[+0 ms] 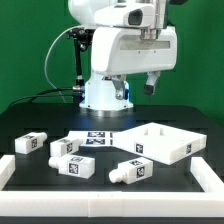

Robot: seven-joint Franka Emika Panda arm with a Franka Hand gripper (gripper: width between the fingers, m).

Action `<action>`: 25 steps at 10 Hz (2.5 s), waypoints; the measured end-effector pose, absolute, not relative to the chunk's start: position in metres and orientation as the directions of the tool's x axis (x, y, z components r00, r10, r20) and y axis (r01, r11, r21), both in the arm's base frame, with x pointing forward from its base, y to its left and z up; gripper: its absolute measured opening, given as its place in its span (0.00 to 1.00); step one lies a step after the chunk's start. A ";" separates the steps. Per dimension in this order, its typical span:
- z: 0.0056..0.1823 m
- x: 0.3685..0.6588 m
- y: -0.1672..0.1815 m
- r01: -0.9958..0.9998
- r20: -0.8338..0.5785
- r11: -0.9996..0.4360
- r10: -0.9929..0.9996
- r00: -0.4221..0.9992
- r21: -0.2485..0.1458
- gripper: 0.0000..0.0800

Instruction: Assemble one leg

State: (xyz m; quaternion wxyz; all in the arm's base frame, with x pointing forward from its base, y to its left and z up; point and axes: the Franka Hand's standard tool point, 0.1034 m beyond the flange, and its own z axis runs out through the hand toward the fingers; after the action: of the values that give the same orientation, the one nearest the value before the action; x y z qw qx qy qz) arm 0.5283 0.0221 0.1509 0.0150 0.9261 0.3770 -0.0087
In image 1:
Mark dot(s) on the white square tabletop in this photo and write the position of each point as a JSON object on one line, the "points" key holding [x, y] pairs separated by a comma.
{"points": [[158, 142]]}

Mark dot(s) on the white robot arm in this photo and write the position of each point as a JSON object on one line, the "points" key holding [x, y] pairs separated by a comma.
{"points": [[99, 89]]}

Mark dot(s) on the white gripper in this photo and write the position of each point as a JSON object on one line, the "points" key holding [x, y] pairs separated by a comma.
{"points": [[118, 51]]}

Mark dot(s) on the white U-shaped fence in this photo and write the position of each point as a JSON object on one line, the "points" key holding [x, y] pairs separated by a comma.
{"points": [[209, 202]]}

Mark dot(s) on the white tag sheet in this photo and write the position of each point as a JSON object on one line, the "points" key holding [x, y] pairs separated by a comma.
{"points": [[93, 138]]}

